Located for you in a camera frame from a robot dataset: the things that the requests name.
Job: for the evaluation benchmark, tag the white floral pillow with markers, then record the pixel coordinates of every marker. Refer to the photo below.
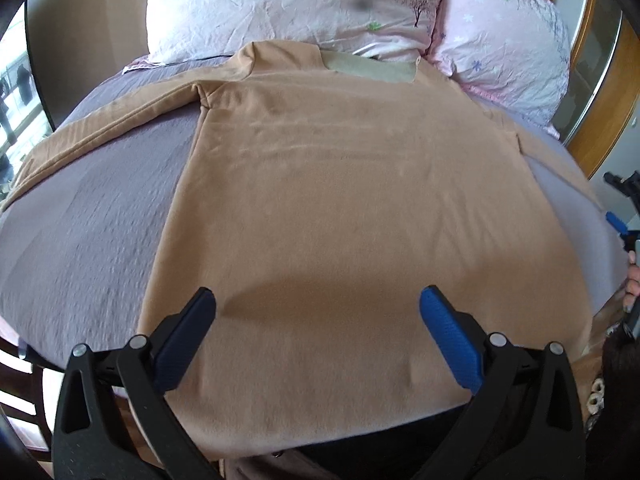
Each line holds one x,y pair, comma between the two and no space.
386,30

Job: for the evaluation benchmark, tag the wooden headboard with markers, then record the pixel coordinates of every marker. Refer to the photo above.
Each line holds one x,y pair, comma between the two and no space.
604,80

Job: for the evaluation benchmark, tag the pink floral pillow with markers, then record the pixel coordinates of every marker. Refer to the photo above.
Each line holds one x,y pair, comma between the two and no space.
513,53

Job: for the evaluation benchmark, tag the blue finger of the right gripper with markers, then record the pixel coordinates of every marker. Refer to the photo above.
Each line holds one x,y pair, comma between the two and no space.
618,225

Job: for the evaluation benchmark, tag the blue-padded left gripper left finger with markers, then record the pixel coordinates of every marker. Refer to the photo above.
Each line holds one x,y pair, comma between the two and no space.
113,421

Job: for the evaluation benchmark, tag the person's hand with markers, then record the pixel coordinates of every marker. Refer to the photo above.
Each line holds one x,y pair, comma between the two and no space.
632,286

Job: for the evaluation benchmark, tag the lavender bed sheet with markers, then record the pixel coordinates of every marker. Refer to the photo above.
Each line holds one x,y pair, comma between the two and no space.
85,219

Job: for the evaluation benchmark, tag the tan long-sleeve shirt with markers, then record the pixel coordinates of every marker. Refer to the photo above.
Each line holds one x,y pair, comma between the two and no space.
350,219

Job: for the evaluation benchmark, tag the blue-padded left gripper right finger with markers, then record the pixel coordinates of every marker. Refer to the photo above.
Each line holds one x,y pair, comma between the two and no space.
523,421

